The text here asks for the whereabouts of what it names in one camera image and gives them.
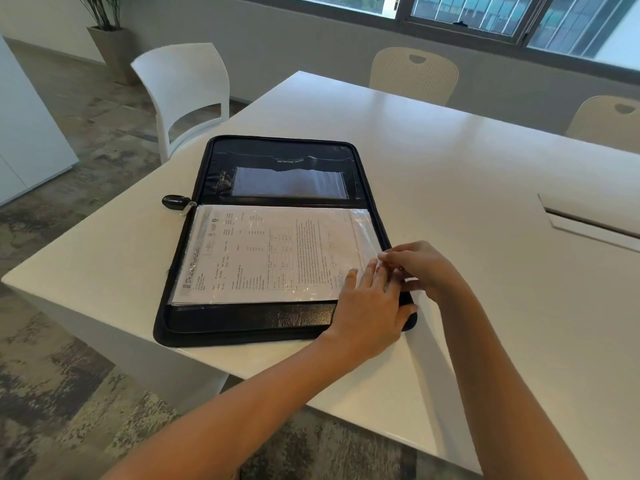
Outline white cabinet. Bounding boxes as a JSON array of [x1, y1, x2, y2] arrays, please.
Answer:
[[0, 36, 80, 206]]

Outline clear plastic document sleeve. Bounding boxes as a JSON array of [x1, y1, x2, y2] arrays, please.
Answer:
[[169, 204, 416, 307]]

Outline white table cable hatch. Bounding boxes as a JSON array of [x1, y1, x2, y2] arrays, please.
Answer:
[[537, 194, 640, 253]]

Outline green potted plant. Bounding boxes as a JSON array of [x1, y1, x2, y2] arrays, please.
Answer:
[[75, 0, 124, 32]]

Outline black zipper pull tab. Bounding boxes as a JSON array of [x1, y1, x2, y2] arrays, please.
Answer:
[[161, 195, 197, 216]]

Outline cream perforated chair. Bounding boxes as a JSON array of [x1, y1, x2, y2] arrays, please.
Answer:
[[565, 95, 640, 155], [369, 47, 460, 107]]

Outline black zip document folder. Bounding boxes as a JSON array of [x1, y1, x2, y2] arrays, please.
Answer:
[[153, 135, 418, 349]]

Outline person's left hand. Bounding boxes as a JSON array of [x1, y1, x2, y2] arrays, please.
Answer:
[[324, 260, 418, 364]]

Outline printed paper document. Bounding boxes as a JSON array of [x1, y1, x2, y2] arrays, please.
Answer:
[[176, 207, 366, 304]]

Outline white plastic chair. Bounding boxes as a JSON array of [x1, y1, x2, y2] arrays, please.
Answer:
[[131, 43, 231, 165]]

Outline dark framed window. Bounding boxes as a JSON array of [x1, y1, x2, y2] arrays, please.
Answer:
[[220, 0, 640, 71]]

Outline person's right forearm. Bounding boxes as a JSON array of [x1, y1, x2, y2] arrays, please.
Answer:
[[425, 285, 589, 480]]

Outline person's left forearm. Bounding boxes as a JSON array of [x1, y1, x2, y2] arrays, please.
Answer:
[[101, 331, 362, 480]]

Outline person's right hand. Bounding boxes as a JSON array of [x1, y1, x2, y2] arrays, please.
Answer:
[[377, 240, 474, 304]]

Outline beige square planter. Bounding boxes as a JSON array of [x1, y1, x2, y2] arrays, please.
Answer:
[[87, 26, 142, 86]]

